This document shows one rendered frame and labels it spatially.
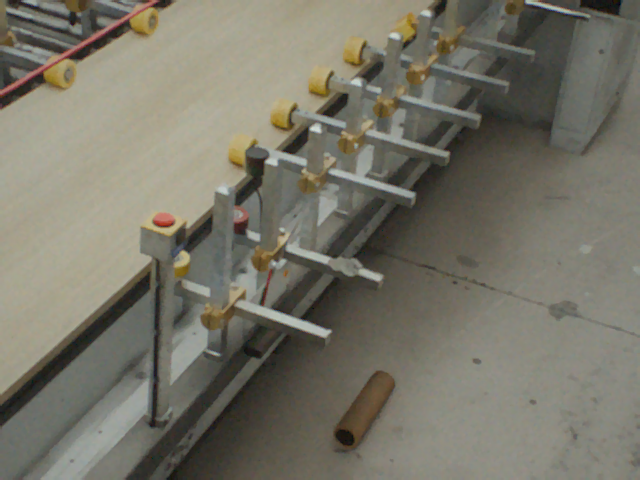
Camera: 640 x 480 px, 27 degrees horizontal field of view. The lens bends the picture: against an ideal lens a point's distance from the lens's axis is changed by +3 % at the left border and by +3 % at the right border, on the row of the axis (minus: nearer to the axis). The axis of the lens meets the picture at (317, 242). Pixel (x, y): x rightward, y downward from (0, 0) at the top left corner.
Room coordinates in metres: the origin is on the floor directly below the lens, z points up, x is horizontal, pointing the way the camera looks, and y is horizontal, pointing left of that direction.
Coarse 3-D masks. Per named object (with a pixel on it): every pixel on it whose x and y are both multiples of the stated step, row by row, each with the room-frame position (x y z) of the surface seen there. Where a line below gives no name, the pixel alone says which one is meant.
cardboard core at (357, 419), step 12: (384, 372) 3.19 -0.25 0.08; (372, 384) 3.13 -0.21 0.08; (384, 384) 3.14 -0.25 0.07; (360, 396) 3.07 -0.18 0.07; (372, 396) 3.07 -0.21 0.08; (384, 396) 3.10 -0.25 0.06; (360, 408) 3.01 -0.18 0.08; (372, 408) 3.03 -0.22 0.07; (348, 420) 2.95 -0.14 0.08; (360, 420) 2.96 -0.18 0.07; (372, 420) 3.01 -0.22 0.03; (336, 432) 2.93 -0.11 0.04; (348, 432) 2.97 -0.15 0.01; (360, 432) 2.93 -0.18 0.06; (348, 444) 2.92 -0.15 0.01
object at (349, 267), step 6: (330, 258) 2.62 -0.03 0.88; (336, 258) 2.63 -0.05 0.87; (342, 258) 2.62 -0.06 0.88; (354, 258) 2.63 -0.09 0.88; (330, 264) 2.60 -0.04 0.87; (336, 264) 2.60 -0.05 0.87; (342, 264) 2.61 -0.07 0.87; (348, 264) 2.59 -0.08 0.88; (354, 264) 2.61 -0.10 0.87; (360, 264) 2.61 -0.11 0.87; (336, 270) 2.58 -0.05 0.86; (342, 270) 2.58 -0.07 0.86; (348, 270) 2.58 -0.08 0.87; (354, 270) 2.58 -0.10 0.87
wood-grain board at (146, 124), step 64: (192, 0) 4.03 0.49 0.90; (256, 0) 4.09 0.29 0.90; (320, 0) 4.15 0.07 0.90; (384, 0) 4.20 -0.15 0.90; (128, 64) 3.51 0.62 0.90; (192, 64) 3.56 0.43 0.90; (256, 64) 3.61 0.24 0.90; (320, 64) 3.66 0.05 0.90; (0, 128) 3.04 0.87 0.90; (64, 128) 3.08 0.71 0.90; (128, 128) 3.12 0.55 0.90; (192, 128) 3.16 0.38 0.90; (256, 128) 3.20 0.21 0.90; (0, 192) 2.73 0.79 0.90; (64, 192) 2.76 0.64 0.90; (128, 192) 2.79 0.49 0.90; (192, 192) 2.82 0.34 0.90; (0, 256) 2.45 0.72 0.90; (64, 256) 2.48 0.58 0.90; (128, 256) 2.50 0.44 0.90; (0, 320) 2.22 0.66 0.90; (64, 320) 2.24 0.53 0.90; (0, 384) 2.01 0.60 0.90
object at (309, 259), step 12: (240, 240) 2.70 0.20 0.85; (252, 240) 2.69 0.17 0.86; (288, 252) 2.65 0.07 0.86; (300, 252) 2.65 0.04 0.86; (312, 252) 2.66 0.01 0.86; (300, 264) 2.64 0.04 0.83; (312, 264) 2.63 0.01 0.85; (324, 264) 2.61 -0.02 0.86; (336, 276) 2.60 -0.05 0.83; (348, 276) 2.59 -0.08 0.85; (360, 276) 2.58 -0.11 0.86; (372, 276) 2.58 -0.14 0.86; (372, 288) 2.56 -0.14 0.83
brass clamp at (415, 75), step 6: (432, 60) 3.61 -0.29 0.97; (414, 66) 3.56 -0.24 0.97; (426, 66) 3.56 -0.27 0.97; (408, 72) 3.54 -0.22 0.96; (414, 72) 3.53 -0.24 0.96; (420, 72) 3.53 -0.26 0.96; (426, 72) 3.56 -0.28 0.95; (408, 78) 3.54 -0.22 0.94; (414, 78) 3.53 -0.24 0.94; (420, 78) 3.52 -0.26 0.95; (426, 78) 3.57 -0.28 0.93; (414, 84) 3.53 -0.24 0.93
